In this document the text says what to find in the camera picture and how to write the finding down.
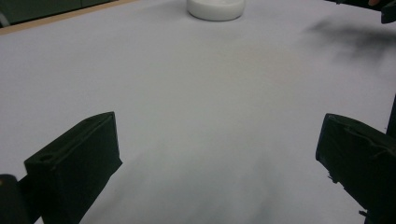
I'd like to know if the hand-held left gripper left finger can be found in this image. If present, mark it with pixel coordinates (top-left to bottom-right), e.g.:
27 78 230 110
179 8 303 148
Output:
23 111 123 224

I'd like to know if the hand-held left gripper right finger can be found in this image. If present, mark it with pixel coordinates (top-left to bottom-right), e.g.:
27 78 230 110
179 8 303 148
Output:
315 113 396 224

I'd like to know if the dark cabinet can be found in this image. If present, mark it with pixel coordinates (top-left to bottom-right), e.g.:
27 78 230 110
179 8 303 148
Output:
0 0 120 28

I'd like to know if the white round bowl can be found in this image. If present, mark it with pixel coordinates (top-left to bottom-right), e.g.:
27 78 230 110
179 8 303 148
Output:
186 0 247 22

